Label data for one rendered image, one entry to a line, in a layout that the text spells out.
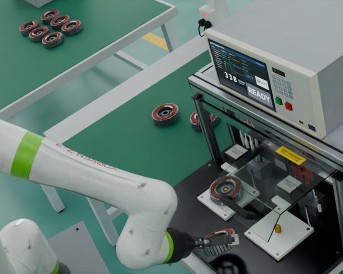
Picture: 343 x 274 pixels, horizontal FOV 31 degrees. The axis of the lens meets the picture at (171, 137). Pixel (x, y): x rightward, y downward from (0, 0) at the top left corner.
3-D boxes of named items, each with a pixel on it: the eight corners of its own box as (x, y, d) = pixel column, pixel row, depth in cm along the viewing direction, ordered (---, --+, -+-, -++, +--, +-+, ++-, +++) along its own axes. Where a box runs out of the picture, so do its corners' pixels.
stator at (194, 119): (224, 114, 245) (221, 107, 243) (212, 132, 238) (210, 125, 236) (198, 112, 251) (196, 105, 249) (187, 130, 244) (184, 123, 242)
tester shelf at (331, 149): (347, 175, 158) (345, 162, 155) (190, 88, 208) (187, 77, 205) (457, 87, 172) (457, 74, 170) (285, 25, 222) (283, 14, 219)
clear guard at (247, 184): (267, 243, 157) (263, 227, 153) (209, 199, 174) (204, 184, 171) (355, 171, 167) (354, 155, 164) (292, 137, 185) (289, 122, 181)
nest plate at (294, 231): (277, 261, 181) (277, 258, 180) (244, 235, 192) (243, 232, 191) (314, 231, 186) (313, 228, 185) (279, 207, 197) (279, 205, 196)
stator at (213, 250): (228, 255, 176) (222, 244, 175) (196, 259, 183) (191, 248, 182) (244, 236, 185) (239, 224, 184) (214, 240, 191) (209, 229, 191)
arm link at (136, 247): (101, 257, 157) (129, 280, 150) (117, 213, 154) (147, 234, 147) (139, 254, 167) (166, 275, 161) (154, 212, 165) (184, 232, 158)
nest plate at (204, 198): (225, 221, 199) (225, 218, 198) (197, 199, 210) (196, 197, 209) (260, 194, 204) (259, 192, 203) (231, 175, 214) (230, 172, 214)
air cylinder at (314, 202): (315, 216, 190) (313, 204, 187) (298, 205, 195) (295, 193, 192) (327, 207, 192) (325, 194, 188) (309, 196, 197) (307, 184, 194)
